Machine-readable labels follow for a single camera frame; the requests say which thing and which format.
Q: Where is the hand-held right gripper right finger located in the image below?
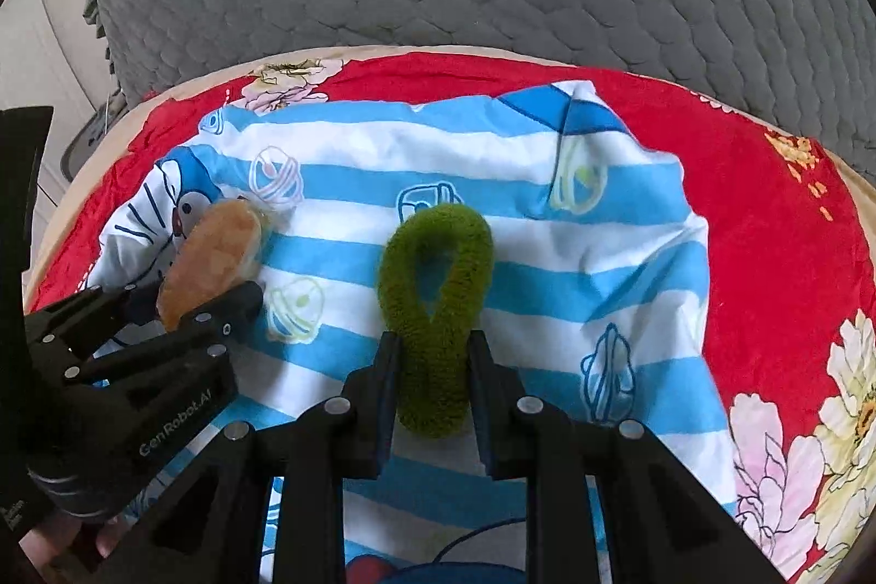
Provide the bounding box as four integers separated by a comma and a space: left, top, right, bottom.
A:
466, 329, 788, 584

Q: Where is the red floral blanket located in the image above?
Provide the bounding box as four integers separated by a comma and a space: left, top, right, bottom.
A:
24, 47, 876, 584

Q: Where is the rice cracker snack packet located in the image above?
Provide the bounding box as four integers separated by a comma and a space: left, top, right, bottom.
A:
156, 198, 275, 332

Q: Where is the blue striped cartoon cloth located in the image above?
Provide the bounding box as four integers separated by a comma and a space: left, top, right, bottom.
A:
82, 78, 740, 584

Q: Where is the person's left hand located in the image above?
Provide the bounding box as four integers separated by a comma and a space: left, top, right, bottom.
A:
17, 512, 131, 580

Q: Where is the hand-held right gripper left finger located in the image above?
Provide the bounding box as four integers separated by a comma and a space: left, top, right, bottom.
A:
58, 331, 405, 584

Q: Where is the green fuzzy hair scrunchie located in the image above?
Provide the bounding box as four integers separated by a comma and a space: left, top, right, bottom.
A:
378, 204, 495, 438

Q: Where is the grey rounded object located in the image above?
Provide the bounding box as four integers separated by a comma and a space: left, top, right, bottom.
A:
60, 101, 114, 181

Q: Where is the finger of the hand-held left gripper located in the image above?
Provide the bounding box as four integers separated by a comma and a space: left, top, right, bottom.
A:
26, 281, 163, 354
65, 281, 265, 383

